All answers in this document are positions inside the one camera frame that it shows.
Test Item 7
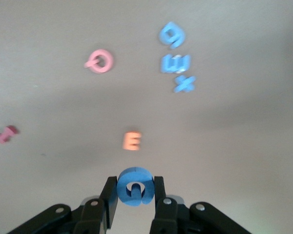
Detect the pink letter Q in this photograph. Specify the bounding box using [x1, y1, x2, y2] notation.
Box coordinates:
[84, 48, 114, 74]

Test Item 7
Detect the blue letter E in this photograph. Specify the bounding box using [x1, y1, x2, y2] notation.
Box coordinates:
[160, 55, 191, 74]

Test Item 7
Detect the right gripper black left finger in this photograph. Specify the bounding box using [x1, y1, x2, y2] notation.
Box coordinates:
[7, 175, 120, 234]

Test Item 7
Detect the blue letter X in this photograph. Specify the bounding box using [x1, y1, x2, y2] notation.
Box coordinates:
[173, 75, 196, 94]

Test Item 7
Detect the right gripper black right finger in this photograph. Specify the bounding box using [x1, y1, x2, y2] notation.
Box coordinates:
[150, 175, 252, 234]

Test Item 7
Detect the table cover mat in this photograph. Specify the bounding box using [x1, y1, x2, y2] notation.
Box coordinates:
[0, 0, 293, 234]

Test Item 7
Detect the blue capital letter G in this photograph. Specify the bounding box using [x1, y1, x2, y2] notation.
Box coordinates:
[116, 167, 155, 207]

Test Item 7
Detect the blue lowercase letter g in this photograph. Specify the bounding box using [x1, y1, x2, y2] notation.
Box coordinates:
[158, 21, 187, 48]

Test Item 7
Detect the red letter I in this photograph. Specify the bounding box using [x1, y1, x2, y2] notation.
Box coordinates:
[0, 125, 19, 144]

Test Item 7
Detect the orange letter E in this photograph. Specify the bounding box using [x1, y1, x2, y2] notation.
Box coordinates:
[122, 131, 142, 151]

